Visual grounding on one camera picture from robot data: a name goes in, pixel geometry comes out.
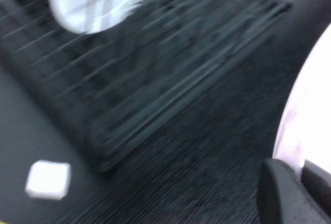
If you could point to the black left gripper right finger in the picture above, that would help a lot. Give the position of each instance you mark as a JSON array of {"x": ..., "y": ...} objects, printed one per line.
[{"x": 320, "y": 182}]

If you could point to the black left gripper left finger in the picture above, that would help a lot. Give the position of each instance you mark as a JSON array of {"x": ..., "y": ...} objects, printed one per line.
[{"x": 279, "y": 198}]

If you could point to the pale pink round plate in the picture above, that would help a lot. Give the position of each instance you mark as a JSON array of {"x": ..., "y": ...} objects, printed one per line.
[{"x": 305, "y": 99}]

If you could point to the white foam cube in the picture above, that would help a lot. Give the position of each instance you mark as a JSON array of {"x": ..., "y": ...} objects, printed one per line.
[{"x": 47, "y": 180}]

